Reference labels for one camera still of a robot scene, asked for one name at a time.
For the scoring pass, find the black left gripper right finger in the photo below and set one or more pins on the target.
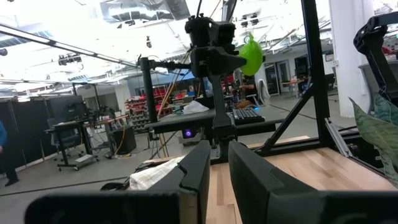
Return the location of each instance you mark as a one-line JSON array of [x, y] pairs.
[[264, 193]]

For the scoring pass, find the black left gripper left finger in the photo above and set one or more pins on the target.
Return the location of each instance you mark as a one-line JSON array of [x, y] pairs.
[[186, 186]]

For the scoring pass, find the green toy lime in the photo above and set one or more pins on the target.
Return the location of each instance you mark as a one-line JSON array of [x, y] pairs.
[[251, 56]]

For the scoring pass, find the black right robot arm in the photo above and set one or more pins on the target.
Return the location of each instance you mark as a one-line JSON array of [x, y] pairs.
[[219, 109]]

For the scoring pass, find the white folded cloth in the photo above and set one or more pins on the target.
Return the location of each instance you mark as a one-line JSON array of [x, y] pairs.
[[149, 177]]

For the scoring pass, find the white plastic bag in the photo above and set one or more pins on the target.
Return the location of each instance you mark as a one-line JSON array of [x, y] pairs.
[[194, 108]]

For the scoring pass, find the computer with purple light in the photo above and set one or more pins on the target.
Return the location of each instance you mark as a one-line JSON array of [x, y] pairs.
[[188, 133]]

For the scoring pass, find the backlit computer keyboard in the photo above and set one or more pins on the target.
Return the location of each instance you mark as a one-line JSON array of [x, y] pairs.
[[247, 115]]

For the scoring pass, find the dark grey keyboard desk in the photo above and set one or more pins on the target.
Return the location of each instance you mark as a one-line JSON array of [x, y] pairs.
[[186, 119]]

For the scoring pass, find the black monitor pole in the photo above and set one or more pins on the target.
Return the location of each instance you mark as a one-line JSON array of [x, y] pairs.
[[148, 93]]

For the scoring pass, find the black computer tower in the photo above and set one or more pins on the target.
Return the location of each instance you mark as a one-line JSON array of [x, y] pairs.
[[124, 140]]

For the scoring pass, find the white building column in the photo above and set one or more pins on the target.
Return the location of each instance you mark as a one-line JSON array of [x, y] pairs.
[[345, 56]]

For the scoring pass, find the shelf with red bins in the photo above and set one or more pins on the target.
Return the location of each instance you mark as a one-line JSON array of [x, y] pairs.
[[136, 109]]

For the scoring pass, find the green artificial plant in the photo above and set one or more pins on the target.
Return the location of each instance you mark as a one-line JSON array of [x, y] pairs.
[[376, 133]]

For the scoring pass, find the black office desk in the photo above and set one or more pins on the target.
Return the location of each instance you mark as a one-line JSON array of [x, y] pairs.
[[66, 127]]

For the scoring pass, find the long ceiling light bar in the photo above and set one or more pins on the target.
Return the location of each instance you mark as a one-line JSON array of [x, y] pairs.
[[71, 48]]

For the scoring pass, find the black computer monitor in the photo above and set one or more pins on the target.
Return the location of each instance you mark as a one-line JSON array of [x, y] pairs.
[[66, 107]]

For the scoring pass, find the person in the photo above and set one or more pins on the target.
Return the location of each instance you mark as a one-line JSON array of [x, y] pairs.
[[4, 149]]

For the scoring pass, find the black metal table frame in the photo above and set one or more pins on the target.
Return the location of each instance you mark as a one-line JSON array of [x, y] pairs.
[[315, 62]]

